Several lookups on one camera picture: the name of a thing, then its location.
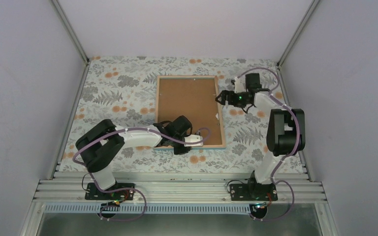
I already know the brown backing board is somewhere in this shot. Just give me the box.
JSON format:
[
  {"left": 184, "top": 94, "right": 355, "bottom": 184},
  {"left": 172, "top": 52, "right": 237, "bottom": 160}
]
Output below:
[{"left": 157, "top": 78, "right": 224, "bottom": 147}]

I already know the teal wooden picture frame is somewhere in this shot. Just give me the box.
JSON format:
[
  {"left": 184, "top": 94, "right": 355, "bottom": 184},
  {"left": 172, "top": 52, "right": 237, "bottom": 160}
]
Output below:
[{"left": 153, "top": 75, "right": 227, "bottom": 150}]

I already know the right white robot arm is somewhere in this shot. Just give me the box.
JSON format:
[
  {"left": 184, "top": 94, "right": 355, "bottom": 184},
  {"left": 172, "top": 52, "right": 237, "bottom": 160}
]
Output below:
[{"left": 215, "top": 73, "right": 305, "bottom": 201}]

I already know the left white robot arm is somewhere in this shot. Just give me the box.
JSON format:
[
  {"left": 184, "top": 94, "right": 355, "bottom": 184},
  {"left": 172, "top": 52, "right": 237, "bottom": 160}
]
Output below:
[{"left": 75, "top": 116, "right": 202, "bottom": 199}]

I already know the floral tablecloth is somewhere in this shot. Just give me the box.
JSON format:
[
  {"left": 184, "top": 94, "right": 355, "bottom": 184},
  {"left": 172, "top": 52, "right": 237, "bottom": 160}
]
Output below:
[{"left": 60, "top": 57, "right": 283, "bottom": 173}]

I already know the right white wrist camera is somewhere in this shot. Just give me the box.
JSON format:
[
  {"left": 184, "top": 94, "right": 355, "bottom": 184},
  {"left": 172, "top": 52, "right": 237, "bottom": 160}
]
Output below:
[{"left": 233, "top": 77, "right": 245, "bottom": 93}]

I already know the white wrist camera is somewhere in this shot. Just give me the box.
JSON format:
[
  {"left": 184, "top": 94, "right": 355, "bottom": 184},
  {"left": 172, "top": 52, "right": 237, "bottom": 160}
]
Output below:
[
  {"left": 233, "top": 77, "right": 245, "bottom": 93},
  {"left": 184, "top": 134, "right": 203, "bottom": 147}
]

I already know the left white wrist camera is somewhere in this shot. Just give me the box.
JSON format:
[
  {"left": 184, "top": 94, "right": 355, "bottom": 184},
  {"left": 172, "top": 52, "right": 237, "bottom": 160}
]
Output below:
[{"left": 184, "top": 134, "right": 203, "bottom": 147}]

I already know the slotted cable duct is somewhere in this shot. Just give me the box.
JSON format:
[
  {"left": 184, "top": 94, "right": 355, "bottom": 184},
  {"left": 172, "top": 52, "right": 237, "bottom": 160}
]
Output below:
[{"left": 43, "top": 203, "right": 250, "bottom": 215}]

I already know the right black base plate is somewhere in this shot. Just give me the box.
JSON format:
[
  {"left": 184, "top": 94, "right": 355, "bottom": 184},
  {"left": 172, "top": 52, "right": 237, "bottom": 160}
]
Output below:
[{"left": 230, "top": 183, "right": 278, "bottom": 201}]

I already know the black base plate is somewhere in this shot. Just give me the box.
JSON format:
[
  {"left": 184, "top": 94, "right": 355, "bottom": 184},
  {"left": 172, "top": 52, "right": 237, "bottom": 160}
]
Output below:
[
  {"left": 230, "top": 183, "right": 278, "bottom": 201},
  {"left": 84, "top": 183, "right": 135, "bottom": 201}
]

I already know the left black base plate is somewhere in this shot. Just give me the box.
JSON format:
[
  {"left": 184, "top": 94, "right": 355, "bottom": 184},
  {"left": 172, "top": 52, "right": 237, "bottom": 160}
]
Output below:
[{"left": 84, "top": 183, "right": 135, "bottom": 201}]

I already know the aluminium rail frame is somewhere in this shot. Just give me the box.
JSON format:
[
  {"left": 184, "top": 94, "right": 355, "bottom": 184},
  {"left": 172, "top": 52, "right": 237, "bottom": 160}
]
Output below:
[{"left": 19, "top": 0, "right": 340, "bottom": 236}]

